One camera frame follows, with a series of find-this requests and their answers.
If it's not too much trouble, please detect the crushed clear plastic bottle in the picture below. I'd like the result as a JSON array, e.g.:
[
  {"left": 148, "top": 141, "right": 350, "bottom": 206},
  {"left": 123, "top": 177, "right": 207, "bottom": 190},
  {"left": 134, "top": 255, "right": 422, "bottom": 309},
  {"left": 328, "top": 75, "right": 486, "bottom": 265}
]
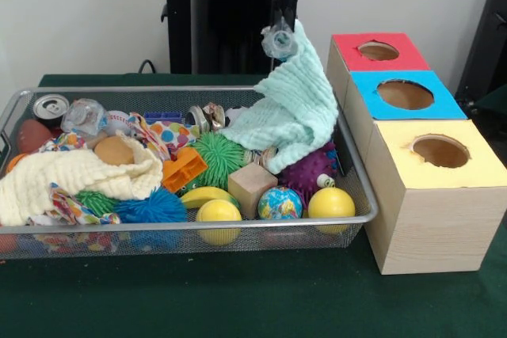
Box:
[{"left": 260, "top": 17, "right": 298, "bottom": 60}]

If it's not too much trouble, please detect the mint green cloth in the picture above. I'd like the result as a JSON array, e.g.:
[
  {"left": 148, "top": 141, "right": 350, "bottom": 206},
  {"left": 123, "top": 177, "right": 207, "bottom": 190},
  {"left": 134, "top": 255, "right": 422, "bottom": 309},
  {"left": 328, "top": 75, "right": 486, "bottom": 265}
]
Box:
[{"left": 216, "top": 20, "right": 339, "bottom": 175}]

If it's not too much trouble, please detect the shallow metal mesh bin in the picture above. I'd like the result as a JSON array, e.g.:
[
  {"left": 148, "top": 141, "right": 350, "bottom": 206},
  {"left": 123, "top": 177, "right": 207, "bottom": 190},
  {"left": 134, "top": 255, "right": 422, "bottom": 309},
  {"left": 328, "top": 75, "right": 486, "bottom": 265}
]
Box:
[{"left": 0, "top": 84, "right": 379, "bottom": 262}]

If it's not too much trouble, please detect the wooden box with three holes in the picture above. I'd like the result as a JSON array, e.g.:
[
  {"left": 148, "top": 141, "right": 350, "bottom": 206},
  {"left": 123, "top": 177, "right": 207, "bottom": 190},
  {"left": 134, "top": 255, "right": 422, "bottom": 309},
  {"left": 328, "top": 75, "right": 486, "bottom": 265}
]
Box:
[{"left": 324, "top": 32, "right": 507, "bottom": 275}]

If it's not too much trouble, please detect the purple spiky ball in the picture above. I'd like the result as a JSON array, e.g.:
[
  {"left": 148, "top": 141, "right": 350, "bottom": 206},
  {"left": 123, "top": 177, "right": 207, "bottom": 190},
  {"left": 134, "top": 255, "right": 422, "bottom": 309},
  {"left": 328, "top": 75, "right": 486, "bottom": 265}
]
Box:
[{"left": 279, "top": 142, "right": 337, "bottom": 196}]

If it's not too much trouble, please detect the wooden cube block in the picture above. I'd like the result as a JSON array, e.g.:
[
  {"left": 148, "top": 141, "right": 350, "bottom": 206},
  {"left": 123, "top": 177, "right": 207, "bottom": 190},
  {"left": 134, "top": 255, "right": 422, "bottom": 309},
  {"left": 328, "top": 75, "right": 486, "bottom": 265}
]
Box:
[{"left": 227, "top": 162, "right": 279, "bottom": 220}]

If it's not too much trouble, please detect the orange plastic block toy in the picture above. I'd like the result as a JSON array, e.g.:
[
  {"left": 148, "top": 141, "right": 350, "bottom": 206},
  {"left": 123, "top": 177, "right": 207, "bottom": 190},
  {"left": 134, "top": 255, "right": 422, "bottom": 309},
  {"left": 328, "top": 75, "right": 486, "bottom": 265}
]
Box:
[{"left": 162, "top": 146, "right": 209, "bottom": 193}]

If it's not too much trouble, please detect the globe print ball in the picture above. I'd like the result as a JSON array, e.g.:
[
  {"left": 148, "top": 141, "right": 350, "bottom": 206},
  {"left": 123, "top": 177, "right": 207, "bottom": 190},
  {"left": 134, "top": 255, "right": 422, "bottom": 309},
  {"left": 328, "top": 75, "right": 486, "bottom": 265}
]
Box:
[{"left": 257, "top": 185, "right": 304, "bottom": 220}]

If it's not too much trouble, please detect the yellow smooth ball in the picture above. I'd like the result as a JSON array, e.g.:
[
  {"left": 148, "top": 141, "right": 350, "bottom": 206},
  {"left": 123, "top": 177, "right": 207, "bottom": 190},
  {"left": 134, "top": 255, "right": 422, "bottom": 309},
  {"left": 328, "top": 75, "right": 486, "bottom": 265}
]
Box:
[{"left": 307, "top": 187, "right": 356, "bottom": 235}]

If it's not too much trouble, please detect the black chair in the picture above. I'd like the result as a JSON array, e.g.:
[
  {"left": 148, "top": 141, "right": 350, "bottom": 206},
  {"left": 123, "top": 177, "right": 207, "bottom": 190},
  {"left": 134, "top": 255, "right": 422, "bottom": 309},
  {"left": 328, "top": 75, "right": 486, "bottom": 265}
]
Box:
[{"left": 455, "top": 0, "right": 507, "bottom": 109}]

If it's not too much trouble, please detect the tan foam ball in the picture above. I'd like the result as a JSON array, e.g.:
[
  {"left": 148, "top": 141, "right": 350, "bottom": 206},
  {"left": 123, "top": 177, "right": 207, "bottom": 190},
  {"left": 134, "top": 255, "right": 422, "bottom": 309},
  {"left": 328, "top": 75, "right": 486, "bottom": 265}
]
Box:
[{"left": 93, "top": 135, "right": 135, "bottom": 165}]

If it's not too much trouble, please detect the silver topped drink can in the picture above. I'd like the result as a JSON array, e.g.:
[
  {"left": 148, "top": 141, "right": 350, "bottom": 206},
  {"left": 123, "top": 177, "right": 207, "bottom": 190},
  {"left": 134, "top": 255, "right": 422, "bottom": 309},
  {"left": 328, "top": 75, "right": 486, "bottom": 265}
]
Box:
[{"left": 32, "top": 93, "right": 71, "bottom": 130}]

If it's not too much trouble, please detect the cream yellow cloth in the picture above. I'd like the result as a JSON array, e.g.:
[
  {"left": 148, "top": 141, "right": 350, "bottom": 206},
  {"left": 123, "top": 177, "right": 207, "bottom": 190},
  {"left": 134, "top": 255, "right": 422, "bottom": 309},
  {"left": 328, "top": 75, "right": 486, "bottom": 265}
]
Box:
[{"left": 0, "top": 131, "right": 164, "bottom": 227}]

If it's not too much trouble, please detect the dark green table cloth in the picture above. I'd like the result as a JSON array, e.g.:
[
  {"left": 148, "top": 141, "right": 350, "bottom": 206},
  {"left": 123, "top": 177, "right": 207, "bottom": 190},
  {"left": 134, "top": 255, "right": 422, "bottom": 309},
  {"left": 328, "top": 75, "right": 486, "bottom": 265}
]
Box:
[{"left": 0, "top": 73, "right": 507, "bottom": 338}]

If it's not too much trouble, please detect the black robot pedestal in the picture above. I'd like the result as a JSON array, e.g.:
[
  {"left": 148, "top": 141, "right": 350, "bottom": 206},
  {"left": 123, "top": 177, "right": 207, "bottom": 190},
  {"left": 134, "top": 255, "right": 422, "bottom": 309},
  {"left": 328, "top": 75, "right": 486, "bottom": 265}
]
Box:
[{"left": 152, "top": 0, "right": 320, "bottom": 76}]

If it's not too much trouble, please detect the green stringy koosh ball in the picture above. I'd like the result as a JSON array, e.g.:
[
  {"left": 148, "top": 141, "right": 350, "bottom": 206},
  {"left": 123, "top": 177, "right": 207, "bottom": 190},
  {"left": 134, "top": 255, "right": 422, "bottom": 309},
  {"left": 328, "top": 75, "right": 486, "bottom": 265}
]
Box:
[{"left": 193, "top": 131, "right": 246, "bottom": 188}]

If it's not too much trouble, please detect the blue stringy koosh ball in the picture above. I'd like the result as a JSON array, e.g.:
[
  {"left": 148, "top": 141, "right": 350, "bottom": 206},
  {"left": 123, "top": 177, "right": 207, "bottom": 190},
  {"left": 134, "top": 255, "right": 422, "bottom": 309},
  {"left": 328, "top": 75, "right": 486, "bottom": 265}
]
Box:
[{"left": 114, "top": 187, "right": 188, "bottom": 224}]

